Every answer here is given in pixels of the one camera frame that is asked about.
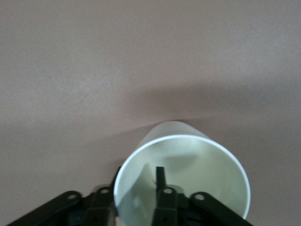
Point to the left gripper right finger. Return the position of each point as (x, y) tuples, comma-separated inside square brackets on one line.
[(167, 207)]

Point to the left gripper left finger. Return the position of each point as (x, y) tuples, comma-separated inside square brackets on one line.
[(98, 207)]

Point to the white paper cup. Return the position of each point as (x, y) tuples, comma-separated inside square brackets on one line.
[(211, 164)]

